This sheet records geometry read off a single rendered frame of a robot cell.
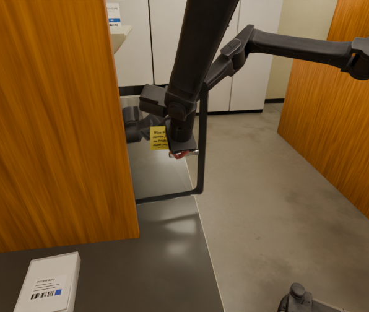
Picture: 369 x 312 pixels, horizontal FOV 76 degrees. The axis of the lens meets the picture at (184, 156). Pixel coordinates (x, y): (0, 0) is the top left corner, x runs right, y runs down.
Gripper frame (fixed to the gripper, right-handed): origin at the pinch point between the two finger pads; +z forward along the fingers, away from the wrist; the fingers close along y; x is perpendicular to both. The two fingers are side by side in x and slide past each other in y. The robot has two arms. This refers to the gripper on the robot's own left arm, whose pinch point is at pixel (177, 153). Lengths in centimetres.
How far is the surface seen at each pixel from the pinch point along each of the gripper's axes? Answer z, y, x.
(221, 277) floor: 121, 24, 35
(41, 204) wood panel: 6.9, 6.2, -38.0
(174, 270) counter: 16.0, 27.8, -5.5
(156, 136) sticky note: -2.2, -5.5, -5.3
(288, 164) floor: 167, -79, 161
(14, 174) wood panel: -2.2, 1.7, -41.2
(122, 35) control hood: -27.0, -14.9, -11.6
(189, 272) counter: 15.4, 29.2, -1.6
